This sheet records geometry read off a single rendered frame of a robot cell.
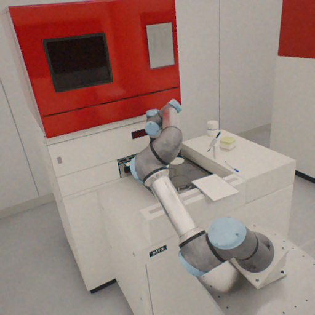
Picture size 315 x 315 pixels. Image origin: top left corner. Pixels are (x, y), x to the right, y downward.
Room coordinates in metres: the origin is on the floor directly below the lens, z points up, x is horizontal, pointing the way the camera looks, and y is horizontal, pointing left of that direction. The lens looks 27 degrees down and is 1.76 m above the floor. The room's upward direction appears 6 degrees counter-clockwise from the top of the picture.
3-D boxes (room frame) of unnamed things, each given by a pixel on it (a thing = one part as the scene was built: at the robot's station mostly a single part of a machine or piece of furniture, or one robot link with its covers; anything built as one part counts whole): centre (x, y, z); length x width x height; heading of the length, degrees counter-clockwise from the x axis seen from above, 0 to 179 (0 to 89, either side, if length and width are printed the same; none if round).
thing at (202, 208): (1.21, -0.15, 0.89); 0.55 x 0.09 x 0.14; 116
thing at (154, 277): (1.51, -0.17, 0.41); 0.97 x 0.64 x 0.82; 116
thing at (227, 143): (1.67, -0.42, 1.00); 0.07 x 0.07 x 0.07; 44
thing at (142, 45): (1.97, 0.35, 1.52); 0.81 x 0.75 x 0.59; 116
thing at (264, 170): (1.64, -0.44, 0.89); 0.62 x 0.35 x 0.14; 26
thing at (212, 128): (1.90, -0.38, 1.01); 0.07 x 0.07 x 0.10
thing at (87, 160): (1.69, 0.22, 1.02); 0.82 x 0.03 x 0.40; 116
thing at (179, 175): (1.57, -0.05, 0.90); 0.34 x 0.34 x 0.01; 26
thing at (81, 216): (1.99, 0.37, 0.41); 0.82 x 0.71 x 0.82; 116
